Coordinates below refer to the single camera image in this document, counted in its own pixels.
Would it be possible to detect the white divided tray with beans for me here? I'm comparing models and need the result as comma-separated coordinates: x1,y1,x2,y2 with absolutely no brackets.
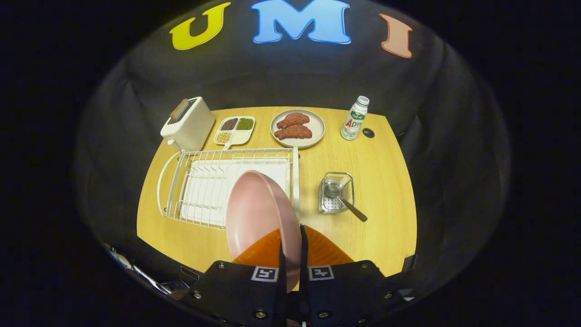
213,116,256,150

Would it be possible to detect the white drain tray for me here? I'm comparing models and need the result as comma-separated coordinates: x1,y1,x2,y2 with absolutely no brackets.
180,158,291,228

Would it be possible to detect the white toaster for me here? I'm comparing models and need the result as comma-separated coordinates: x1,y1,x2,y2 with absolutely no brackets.
160,96,216,152

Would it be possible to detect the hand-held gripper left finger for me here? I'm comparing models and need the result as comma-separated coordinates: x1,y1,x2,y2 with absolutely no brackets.
182,226,287,327

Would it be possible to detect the metal spoon with brown handle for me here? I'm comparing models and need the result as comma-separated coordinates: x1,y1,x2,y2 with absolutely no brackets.
324,183,368,223

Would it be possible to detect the beige plate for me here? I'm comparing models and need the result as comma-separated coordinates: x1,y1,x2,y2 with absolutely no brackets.
271,109,326,149

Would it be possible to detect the white wire dish rack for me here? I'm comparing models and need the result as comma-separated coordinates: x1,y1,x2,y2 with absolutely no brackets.
157,146,300,230

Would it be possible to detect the toast slice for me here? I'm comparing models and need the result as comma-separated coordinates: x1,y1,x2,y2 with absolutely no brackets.
169,99,190,122

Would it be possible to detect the brown meat piece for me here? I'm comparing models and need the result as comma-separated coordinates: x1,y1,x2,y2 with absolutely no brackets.
276,112,310,129
274,124,313,140

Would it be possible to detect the pink plate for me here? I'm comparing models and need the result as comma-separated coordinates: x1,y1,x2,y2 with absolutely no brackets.
226,170,303,292

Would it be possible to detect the metal wire basket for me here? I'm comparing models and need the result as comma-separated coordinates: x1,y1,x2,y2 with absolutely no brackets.
318,172,355,214

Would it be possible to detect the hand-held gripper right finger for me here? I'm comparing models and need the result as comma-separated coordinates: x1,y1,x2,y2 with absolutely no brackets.
298,224,407,327

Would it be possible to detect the white drink bottle green label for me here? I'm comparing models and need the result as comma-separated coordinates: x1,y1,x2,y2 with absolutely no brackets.
340,96,370,141

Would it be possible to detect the black backdrop cloth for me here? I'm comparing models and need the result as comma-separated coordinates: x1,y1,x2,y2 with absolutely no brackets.
75,0,511,291

